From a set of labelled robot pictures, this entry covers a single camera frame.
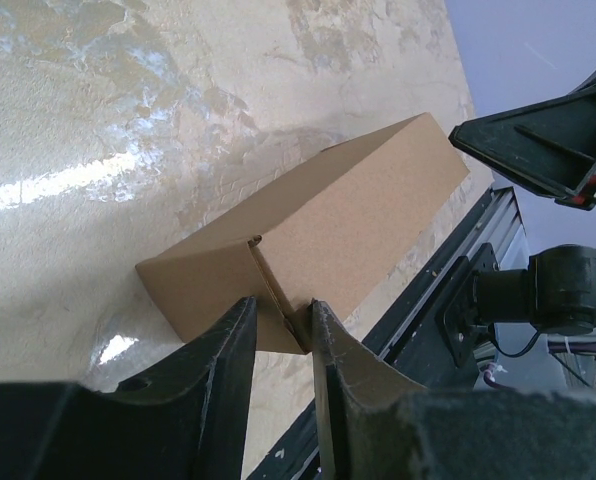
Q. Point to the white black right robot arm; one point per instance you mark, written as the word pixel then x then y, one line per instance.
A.
pixel 555 294

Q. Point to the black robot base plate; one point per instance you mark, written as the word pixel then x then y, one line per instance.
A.
pixel 406 336

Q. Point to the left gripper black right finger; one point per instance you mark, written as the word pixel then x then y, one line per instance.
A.
pixel 375 423

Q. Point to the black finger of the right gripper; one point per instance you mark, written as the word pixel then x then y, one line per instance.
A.
pixel 547 148

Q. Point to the brown cardboard box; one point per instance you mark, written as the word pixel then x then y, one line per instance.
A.
pixel 332 228

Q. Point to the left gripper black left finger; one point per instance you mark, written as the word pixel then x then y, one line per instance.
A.
pixel 185 417

